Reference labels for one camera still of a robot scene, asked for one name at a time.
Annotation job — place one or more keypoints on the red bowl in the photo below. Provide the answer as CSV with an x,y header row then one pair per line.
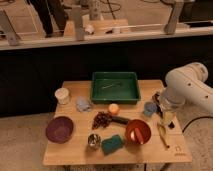
x,y
144,129

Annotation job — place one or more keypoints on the white ceramic cup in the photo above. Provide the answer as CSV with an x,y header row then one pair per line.
x,y
62,95

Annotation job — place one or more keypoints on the green sponge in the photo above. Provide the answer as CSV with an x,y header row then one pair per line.
x,y
112,144

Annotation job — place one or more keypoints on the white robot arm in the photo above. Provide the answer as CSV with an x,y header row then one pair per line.
x,y
186,83

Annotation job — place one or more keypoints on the bunch of dark grapes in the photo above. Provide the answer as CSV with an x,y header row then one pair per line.
x,y
102,119

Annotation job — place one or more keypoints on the wooden table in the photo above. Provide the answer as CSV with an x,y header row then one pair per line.
x,y
77,152

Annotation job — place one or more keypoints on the orange carrot in bowl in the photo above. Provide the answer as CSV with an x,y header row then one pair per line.
x,y
139,135

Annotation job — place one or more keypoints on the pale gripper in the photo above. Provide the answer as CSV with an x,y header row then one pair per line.
x,y
167,117

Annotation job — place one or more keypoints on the light blue crumpled cloth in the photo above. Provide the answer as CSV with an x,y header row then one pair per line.
x,y
83,104

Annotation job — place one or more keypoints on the green plastic tray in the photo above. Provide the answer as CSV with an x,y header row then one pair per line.
x,y
114,87

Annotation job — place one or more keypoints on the orange fruit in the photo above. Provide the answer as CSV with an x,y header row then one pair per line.
x,y
114,109

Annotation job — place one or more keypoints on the black handled brush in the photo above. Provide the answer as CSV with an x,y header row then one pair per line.
x,y
155,99

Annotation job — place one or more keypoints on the purple bowl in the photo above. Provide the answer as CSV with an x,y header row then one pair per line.
x,y
59,129

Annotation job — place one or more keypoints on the small metal cup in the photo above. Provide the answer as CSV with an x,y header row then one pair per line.
x,y
94,141

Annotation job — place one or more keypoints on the small blue cup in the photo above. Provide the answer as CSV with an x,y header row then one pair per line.
x,y
149,108

